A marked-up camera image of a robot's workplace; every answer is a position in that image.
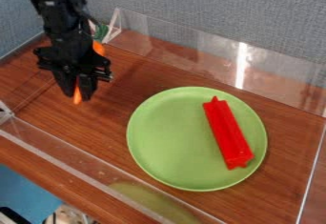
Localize orange toy carrot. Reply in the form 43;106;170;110
73;24;113;104

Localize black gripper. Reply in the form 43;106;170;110
34;27;98;101

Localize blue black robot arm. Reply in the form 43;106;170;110
30;0;113;102

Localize red star-shaped block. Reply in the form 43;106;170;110
204;96;256;170

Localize clear acrylic barrier wall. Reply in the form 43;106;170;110
0;9;326;224

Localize green round plate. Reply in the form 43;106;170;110
126;87;268;192

